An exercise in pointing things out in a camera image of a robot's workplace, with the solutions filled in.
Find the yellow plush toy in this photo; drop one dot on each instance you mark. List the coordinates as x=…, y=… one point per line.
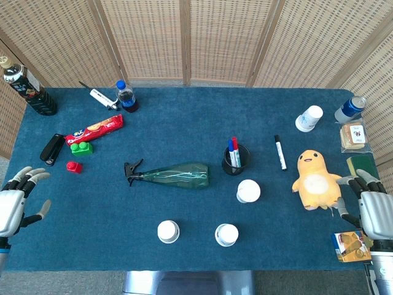
x=316, y=181

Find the black mesh pen holder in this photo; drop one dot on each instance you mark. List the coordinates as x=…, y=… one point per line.
x=227, y=168

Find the small yellow printed box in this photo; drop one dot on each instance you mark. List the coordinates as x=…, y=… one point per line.
x=350, y=246

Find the green yellow sponge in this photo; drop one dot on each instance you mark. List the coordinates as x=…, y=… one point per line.
x=362, y=163

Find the white paper cup blue flower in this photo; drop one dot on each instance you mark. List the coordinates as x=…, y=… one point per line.
x=248, y=191
x=226, y=234

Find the woven wooden folding screen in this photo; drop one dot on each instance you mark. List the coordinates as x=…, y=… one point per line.
x=153, y=37

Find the packaged sandwich biscuits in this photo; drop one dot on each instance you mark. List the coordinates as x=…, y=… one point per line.
x=353, y=136

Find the red biscuit packet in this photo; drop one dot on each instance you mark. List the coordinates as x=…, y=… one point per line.
x=95, y=129

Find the blue soda can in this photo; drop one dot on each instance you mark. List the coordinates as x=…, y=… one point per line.
x=350, y=109

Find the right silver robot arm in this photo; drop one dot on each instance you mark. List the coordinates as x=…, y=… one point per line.
x=383, y=264

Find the black stapler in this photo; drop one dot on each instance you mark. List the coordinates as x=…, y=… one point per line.
x=52, y=150

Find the white paper cup green leaves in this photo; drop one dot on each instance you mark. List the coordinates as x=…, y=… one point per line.
x=168, y=231

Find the dark tea bottle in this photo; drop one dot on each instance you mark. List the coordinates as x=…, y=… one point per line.
x=37, y=95

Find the cola bottle blue cap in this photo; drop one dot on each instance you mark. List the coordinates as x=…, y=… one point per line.
x=127, y=99

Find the white utility knife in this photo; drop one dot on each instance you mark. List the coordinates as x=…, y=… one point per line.
x=99, y=96

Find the red toy brick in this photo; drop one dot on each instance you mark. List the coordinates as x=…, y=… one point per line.
x=74, y=167

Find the black cap white marker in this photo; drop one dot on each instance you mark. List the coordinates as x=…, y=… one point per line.
x=280, y=153

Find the green spray bottle black nozzle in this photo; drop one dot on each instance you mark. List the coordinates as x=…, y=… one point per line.
x=184, y=176

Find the blue cap marker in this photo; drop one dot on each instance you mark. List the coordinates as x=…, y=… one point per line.
x=231, y=150

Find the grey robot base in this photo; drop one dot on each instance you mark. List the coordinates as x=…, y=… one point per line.
x=187, y=282

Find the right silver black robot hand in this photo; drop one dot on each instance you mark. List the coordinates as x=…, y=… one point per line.
x=377, y=215

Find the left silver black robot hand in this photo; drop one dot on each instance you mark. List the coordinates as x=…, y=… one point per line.
x=12, y=209

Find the stacked white paper cups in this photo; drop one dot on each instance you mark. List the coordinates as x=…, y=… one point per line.
x=308, y=118

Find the green toy brick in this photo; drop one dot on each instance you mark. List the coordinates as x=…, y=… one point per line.
x=82, y=149

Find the red cap marker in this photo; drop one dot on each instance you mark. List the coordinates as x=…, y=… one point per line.
x=235, y=146

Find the blue carpet table mat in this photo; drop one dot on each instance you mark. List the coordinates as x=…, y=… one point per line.
x=190, y=129

